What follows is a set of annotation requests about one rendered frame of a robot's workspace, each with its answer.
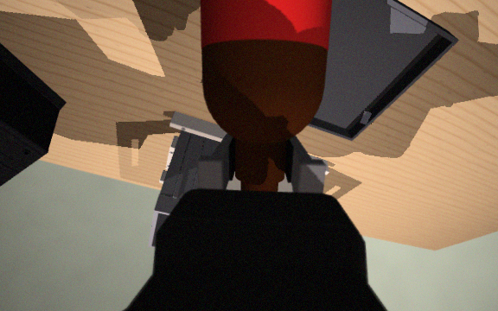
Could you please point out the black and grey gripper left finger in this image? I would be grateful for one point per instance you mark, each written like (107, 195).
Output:
(216, 170)

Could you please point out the brown bottle with red label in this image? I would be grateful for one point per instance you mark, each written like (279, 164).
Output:
(263, 77)

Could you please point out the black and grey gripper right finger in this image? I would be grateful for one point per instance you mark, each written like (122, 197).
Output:
(305, 174)

